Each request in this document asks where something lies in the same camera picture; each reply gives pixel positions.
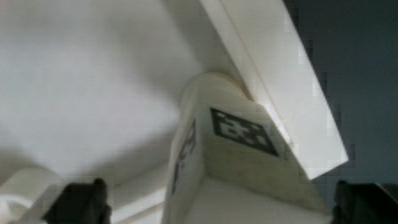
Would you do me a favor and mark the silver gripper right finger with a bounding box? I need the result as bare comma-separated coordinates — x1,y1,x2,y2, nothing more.
330,181,398,224

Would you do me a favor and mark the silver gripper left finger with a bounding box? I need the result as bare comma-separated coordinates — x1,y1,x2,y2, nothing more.
42,178,111,224

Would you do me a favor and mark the white L-shaped obstacle fence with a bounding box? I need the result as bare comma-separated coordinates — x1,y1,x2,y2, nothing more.
199,0,348,178

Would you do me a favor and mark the white square tabletop tray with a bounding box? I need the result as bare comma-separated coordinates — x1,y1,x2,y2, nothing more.
0,0,236,224

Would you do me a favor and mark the white leg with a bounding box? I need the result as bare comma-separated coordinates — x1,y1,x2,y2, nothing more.
161,72,330,224

